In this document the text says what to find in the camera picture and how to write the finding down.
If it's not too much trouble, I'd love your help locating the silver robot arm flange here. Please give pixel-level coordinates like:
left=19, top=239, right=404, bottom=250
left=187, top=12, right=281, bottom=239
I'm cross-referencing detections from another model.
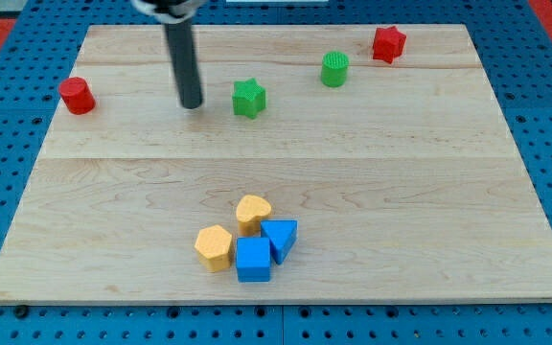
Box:
left=130, top=0, right=206, bottom=24

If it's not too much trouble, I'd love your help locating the green star block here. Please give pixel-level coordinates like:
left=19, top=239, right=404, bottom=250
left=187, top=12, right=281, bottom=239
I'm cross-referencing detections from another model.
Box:
left=232, top=78, right=266, bottom=119

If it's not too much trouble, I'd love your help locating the red star block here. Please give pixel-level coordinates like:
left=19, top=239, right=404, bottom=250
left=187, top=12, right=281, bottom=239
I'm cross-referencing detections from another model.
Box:
left=372, top=26, right=406, bottom=64

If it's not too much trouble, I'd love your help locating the yellow heart block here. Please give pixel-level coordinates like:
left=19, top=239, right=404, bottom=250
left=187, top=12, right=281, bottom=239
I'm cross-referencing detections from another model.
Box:
left=236, top=195, right=272, bottom=237

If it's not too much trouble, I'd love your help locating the wooden board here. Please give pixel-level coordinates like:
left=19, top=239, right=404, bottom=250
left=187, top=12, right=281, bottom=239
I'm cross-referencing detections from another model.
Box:
left=0, top=24, right=552, bottom=306

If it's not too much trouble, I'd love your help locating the blue triangle block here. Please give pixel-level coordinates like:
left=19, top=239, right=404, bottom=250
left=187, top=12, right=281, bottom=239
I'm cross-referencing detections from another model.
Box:
left=260, top=219, right=298, bottom=265

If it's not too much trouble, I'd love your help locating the blue cube block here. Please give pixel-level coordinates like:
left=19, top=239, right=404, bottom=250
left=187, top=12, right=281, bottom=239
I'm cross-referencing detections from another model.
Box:
left=236, top=237, right=271, bottom=283

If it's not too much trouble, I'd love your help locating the yellow hexagon block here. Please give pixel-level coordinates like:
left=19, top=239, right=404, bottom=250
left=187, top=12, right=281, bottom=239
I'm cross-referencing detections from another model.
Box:
left=194, top=225, right=233, bottom=273

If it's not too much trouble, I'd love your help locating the green cylinder block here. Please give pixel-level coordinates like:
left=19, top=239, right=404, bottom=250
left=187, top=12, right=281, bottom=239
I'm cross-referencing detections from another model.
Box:
left=320, top=51, right=349, bottom=87

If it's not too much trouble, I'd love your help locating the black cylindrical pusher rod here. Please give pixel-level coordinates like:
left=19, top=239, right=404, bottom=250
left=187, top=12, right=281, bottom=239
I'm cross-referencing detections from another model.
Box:
left=164, top=18, right=203, bottom=109

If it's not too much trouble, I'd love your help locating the red cylinder block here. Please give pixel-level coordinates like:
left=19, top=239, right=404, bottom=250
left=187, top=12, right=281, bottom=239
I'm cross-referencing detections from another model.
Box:
left=58, top=77, right=96, bottom=115

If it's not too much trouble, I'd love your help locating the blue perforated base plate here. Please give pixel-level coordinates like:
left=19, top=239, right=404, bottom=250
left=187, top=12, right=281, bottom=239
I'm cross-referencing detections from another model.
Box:
left=0, top=1, right=552, bottom=344

